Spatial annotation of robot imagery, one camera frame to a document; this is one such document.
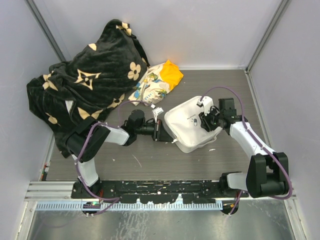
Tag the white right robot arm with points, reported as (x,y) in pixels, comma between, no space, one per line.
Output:
(268,171)

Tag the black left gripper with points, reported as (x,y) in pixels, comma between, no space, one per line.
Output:
(159,133)

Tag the aluminium frame rail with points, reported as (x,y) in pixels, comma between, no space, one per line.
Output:
(49,191)

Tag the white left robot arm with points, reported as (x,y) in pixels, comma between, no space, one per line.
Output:
(85,140)

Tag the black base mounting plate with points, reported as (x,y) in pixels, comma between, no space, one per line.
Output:
(163,191)

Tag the yellow cloth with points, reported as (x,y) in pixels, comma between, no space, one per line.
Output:
(171,74)

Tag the white slotted cable duct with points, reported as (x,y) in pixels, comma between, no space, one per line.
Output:
(94,206)

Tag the black floral fleece blanket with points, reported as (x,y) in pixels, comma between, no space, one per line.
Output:
(92,84)

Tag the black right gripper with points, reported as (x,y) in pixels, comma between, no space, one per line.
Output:
(205,121)

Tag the grey medicine kit case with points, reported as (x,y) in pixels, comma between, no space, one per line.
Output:
(184,125)

